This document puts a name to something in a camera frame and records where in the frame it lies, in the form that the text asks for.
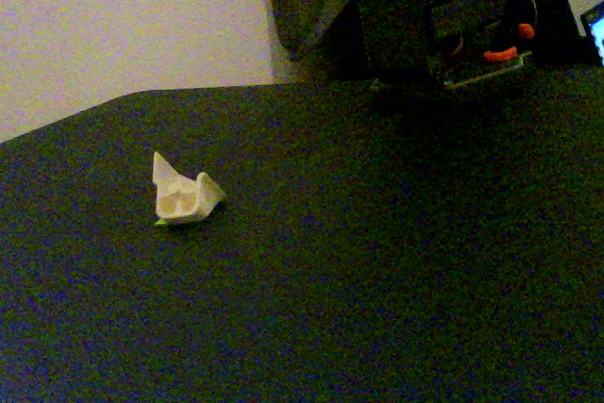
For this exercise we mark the white plastic bracket part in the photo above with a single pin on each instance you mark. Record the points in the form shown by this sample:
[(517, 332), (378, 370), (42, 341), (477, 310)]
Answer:
[(179, 205)]

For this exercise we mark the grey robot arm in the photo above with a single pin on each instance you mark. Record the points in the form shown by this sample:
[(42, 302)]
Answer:
[(467, 21)]

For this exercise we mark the dark desk mat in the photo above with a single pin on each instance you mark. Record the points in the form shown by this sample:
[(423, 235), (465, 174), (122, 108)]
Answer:
[(330, 256)]

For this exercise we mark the laptop with lit screen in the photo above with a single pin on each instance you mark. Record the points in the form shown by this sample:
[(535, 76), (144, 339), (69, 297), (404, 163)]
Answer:
[(595, 35)]

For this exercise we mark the yellow-green paper marker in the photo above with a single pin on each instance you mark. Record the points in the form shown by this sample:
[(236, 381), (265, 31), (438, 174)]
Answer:
[(160, 223)]

